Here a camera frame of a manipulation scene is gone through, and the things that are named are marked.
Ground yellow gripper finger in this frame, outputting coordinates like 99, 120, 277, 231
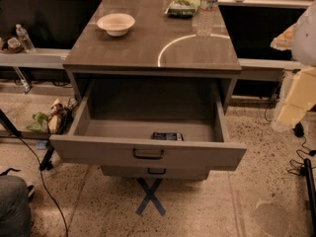
271, 24, 295, 51
276, 67, 316, 127

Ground blue rxbar blueberry bar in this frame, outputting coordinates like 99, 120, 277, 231
151, 132, 183, 141

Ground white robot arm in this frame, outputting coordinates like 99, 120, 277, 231
271, 0, 316, 131

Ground clear water bottle on counter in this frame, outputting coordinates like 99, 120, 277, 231
197, 0, 218, 37

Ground open grey top drawer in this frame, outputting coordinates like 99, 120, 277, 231
50, 77, 246, 172

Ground grey drawer cabinet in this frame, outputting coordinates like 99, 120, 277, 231
62, 0, 243, 181

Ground grey lower drawer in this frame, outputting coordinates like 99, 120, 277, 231
101, 165, 208, 181

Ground green snack bag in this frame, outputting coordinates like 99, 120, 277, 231
165, 0, 199, 18

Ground white bowl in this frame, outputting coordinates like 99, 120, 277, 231
97, 13, 135, 37

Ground blue tape cross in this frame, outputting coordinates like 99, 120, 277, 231
136, 178, 166, 216

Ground brown snack bag on floor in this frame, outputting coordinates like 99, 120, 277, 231
47, 99, 65, 134

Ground green chip bag on floor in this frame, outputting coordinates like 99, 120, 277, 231
27, 112, 48, 132

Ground small water bottle on ledge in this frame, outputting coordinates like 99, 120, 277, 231
16, 24, 36, 52

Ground black tripod leg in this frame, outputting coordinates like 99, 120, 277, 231
0, 110, 54, 171

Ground round items on ledge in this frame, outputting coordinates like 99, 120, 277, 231
0, 38, 23, 54

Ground person's leg in jeans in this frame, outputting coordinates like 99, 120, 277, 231
0, 176, 31, 237

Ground black power adapter cable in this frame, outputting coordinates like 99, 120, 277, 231
264, 99, 316, 178

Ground black cable on floor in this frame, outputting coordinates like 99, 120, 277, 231
13, 133, 69, 237

